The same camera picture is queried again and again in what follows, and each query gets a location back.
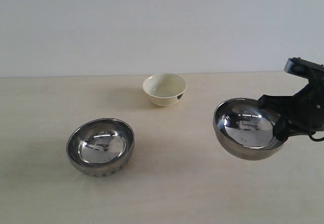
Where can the smooth stainless steel bowl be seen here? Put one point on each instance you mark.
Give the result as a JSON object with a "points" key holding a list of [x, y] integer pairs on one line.
{"points": [[244, 130]]}

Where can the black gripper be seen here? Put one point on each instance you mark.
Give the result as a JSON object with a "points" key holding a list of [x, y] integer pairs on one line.
{"points": [[303, 111]]}

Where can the ribbed stainless steel bowl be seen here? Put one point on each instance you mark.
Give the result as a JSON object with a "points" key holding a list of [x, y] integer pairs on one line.
{"points": [[101, 147]]}

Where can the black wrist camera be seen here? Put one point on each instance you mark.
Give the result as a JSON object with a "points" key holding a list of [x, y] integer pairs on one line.
{"points": [[301, 68]]}

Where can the cream ceramic bowl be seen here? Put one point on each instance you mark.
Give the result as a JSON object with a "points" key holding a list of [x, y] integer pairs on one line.
{"points": [[164, 89]]}

